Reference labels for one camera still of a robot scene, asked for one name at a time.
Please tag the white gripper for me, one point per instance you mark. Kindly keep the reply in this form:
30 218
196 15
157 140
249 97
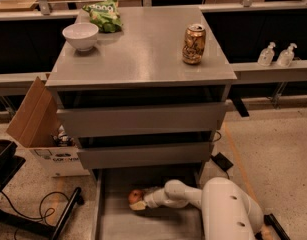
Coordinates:
152 198

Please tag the red apple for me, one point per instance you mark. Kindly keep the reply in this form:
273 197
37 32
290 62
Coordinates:
135 196

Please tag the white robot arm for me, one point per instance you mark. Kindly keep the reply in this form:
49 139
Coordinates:
228 213

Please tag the grey open bottom drawer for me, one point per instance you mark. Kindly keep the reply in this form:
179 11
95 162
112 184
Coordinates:
114 220

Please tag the grey middle drawer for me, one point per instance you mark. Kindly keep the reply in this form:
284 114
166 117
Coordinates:
146 155

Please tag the grey top drawer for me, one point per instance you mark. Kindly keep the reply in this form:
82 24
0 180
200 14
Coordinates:
138 120

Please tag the grey drawer cabinet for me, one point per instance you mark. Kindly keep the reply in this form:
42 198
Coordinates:
140 66

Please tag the black power adapter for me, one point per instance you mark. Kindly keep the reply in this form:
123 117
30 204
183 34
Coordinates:
224 163

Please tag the black floor bar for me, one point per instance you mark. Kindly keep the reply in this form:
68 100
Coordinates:
271 220

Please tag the cardboard box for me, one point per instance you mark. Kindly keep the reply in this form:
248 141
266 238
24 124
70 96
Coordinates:
36 127

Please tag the gold soda can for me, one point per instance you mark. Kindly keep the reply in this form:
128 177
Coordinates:
194 44

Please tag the white ceramic bowl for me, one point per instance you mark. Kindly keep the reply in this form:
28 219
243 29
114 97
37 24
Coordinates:
81 36

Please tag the green chip bag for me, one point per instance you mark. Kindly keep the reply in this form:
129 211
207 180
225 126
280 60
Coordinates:
105 16

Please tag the left clear sanitizer bottle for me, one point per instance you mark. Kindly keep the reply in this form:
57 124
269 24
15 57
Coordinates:
266 55

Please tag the clear sanitizer bottle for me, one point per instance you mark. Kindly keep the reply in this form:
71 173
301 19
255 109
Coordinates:
266 55
286 56

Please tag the right clear sanitizer bottle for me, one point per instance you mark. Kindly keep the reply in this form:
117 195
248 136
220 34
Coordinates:
286 56

